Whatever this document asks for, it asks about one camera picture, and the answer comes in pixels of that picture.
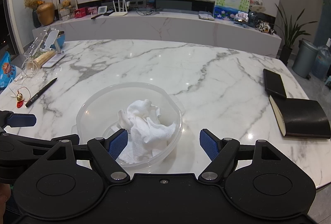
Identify black pen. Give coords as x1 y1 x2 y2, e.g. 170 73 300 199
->
25 78 57 108

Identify white cloth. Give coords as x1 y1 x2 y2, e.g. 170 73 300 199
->
117 99 177 165

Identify grey trash bin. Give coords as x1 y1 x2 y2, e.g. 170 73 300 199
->
292 39 319 78

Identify wooden box clear lid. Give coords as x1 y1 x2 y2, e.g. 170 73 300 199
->
22 27 56 71

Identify black phone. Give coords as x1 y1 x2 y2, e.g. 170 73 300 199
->
263 69 287 100

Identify blue bowl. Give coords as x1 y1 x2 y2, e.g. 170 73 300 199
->
49 30 65 48

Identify gold vase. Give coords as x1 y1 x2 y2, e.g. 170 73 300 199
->
36 2 55 26

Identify gold bell red string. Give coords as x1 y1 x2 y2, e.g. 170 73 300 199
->
8 86 31 109

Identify flower painting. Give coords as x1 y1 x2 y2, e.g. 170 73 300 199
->
213 0 250 21

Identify dried yellow flowers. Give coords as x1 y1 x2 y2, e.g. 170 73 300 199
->
24 0 44 10

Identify clear plastic bowl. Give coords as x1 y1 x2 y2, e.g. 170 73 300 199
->
71 82 184 172

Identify potted green plant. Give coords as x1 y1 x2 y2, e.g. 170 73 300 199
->
276 3 317 66

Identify water jug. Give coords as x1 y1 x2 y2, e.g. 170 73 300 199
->
311 45 330 80

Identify black notebook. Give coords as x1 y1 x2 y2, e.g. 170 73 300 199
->
269 96 330 139

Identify blue snack bag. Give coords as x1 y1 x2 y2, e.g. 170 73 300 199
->
0 52 22 92

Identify white router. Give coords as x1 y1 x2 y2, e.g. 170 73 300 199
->
109 0 128 17

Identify white phone stand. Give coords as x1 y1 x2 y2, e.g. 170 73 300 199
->
42 30 65 68

